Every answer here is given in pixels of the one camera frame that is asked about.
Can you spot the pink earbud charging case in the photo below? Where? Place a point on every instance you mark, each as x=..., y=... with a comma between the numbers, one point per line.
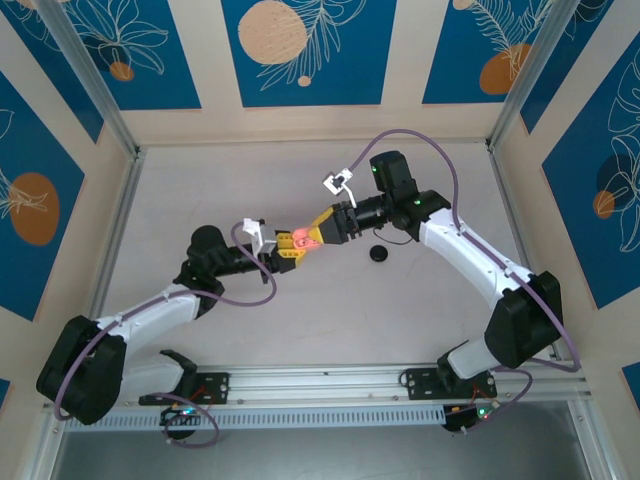
x=305, y=240

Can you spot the black earbud charging case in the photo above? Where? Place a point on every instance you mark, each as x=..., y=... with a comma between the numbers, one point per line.
x=378, y=253

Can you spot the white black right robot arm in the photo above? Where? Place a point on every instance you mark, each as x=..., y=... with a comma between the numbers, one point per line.
x=465, y=255

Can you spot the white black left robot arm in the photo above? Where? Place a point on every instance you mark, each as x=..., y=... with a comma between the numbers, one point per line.
x=150, y=310

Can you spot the black controller board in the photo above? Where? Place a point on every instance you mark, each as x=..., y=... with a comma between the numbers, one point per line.
x=465, y=420
x=175, y=417

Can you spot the aluminium table side rail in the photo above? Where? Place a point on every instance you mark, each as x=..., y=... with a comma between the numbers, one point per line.
x=114, y=250
x=521, y=250

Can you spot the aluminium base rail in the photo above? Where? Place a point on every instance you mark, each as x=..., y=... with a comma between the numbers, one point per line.
x=320, y=382

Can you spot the blue floral wall panel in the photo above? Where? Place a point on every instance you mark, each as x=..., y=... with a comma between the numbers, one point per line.
x=450, y=60
x=30, y=150
x=580, y=210
x=55, y=65
x=350, y=75
x=165, y=50
x=600, y=45

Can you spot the aluminium frame post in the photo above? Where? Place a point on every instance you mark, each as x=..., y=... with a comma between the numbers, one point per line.
x=91, y=75
x=536, y=75

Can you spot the aluminium lower frame rail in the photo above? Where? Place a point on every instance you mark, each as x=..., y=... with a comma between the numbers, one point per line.
x=592, y=450
x=45, y=455

